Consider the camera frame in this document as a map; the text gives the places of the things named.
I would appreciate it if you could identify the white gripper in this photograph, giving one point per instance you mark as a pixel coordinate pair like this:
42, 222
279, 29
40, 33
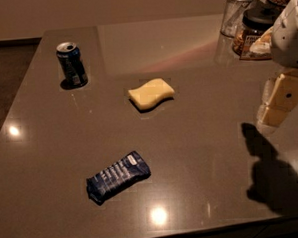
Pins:
289, 42

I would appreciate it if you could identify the yellow sponge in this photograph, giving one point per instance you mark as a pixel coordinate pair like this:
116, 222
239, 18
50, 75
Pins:
151, 93

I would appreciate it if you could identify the blue rxbar blueberry wrapper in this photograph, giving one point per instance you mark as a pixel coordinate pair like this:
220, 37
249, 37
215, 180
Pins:
117, 177

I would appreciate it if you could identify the snack jar with black lid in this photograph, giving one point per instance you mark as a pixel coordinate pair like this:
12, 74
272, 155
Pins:
251, 41

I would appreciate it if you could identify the clear plastic cup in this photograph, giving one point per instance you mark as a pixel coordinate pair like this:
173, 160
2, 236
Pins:
233, 14

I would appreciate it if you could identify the blue soda can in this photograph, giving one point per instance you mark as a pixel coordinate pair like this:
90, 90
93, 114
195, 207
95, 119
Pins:
71, 63

